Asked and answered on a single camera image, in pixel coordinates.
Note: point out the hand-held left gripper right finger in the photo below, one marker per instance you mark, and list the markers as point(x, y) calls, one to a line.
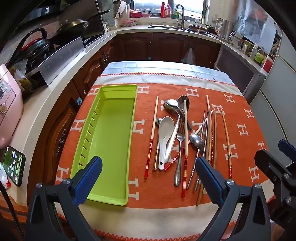
point(207, 178)

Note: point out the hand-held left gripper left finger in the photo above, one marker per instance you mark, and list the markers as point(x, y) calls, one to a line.
point(89, 178)

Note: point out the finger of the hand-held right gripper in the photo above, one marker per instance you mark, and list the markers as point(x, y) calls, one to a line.
point(285, 149)
point(275, 169)

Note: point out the metal fork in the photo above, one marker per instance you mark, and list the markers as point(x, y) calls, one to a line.
point(177, 173)

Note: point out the pile of metal spoons and chopsticks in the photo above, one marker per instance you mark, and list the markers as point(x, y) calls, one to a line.
point(172, 162)

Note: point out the brown wooden chopstick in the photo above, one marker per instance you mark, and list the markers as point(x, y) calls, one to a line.
point(215, 139)

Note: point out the bamboo chopstick red band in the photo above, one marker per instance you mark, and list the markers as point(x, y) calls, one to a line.
point(227, 143)

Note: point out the green plastic utensil tray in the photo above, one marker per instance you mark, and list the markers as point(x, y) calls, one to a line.
point(113, 139)

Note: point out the white ceramic spoon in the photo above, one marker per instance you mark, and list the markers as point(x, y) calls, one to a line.
point(166, 129)

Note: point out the large plain metal spoon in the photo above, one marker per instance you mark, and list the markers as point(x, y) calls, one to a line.
point(180, 100)

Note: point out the grey refrigerator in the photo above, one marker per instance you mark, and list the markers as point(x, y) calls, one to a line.
point(277, 88)

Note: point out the smartphone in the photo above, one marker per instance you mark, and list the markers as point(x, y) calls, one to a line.
point(14, 165)

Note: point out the red box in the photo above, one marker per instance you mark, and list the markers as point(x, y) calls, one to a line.
point(267, 64)

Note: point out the white countertop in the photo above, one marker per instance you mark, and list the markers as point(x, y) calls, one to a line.
point(55, 97)

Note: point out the orange patterned blanket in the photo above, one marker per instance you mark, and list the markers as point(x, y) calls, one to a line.
point(143, 104)

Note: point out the stainless steel appliance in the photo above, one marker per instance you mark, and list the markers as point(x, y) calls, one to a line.
point(235, 69)

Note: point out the white plastic bottle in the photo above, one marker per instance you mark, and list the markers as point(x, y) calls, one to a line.
point(254, 51)

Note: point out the pink rice cooker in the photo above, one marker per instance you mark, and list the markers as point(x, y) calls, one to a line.
point(9, 104)

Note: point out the clear plastic food bag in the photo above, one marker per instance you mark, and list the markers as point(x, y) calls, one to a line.
point(23, 81)

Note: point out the light blue table cloth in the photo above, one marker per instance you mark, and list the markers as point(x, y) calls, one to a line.
point(161, 67)

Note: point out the glass pitcher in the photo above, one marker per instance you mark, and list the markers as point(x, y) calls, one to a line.
point(235, 39)

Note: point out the stainless steel splash guard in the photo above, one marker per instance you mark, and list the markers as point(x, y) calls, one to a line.
point(60, 60)

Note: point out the white plastic bag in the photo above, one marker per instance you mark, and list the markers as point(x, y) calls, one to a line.
point(189, 58)

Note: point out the clear hanging plastic bag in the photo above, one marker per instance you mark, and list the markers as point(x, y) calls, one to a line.
point(254, 20)

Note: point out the steel electric kettle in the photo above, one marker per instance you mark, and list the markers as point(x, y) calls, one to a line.
point(225, 29)

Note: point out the gas stove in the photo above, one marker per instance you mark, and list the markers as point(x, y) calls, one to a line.
point(92, 39)

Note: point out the brown wooden cabinets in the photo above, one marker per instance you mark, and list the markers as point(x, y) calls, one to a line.
point(138, 46)

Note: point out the black wok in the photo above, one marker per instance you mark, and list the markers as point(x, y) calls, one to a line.
point(71, 27)

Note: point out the steel sink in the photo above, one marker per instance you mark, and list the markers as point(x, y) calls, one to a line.
point(161, 26)

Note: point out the clear egg container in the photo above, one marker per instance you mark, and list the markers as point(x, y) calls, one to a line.
point(128, 23)

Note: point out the kitchen faucet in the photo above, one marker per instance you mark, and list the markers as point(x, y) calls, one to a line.
point(181, 14)

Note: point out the red basin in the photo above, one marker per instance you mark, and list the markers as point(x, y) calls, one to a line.
point(140, 14)

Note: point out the black range hood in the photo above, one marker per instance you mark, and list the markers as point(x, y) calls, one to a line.
point(39, 11)

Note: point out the red bottle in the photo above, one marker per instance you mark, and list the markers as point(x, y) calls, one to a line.
point(163, 9)

